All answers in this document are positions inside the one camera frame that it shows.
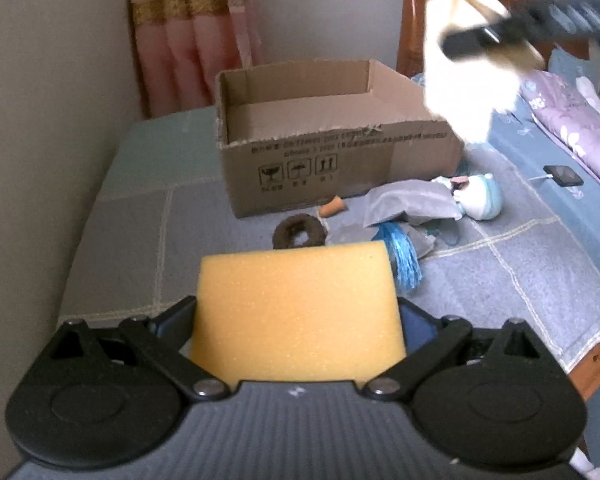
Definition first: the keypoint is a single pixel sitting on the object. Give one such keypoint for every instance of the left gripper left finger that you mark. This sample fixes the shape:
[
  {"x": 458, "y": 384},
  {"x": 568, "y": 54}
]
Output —
[{"x": 159, "y": 340}]

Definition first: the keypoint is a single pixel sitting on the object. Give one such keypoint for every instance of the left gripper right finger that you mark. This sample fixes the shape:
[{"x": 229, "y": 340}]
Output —
[{"x": 432, "y": 344}]

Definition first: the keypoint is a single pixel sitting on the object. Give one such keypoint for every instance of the yellow green sponge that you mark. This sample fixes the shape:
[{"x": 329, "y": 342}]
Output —
[{"x": 315, "y": 314}]

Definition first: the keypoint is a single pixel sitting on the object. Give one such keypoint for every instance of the cream microfibre cloth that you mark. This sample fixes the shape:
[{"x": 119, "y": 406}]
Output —
[{"x": 467, "y": 93}]

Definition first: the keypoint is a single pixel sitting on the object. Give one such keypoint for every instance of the light blue plush toy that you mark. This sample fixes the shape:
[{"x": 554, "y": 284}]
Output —
[{"x": 479, "y": 197}]

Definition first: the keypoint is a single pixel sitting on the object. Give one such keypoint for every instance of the blue tassel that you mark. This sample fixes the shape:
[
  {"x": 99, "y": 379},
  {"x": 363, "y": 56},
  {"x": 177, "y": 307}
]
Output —
[{"x": 402, "y": 254}]

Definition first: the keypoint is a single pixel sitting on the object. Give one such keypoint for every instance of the lilac floral quilt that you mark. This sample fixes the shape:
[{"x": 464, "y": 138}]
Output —
[{"x": 566, "y": 115}]

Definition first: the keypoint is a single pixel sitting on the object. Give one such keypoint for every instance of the black smartphone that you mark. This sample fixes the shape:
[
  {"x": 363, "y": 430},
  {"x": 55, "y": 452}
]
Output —
[{"x": 564, "y": 176}]

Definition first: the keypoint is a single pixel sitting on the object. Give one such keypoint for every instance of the orange foam earplug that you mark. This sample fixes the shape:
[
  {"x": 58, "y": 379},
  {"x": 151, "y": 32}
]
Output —
[{"x": 330, "y": 209}]

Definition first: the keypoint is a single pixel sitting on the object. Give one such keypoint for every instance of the blue floral bed mattress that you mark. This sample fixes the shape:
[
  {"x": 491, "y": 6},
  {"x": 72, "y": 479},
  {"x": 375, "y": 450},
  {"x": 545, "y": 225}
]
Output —
[{"x": 519, "y": 136}]

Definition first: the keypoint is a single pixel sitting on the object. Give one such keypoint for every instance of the open cardboard box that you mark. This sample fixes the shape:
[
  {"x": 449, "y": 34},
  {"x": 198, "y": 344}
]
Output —
[{"x": 300, "y": 133}]

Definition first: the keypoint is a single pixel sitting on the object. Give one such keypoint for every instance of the pink striped curtain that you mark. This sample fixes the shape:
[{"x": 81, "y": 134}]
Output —
[{"x": 181, "y": 46}]

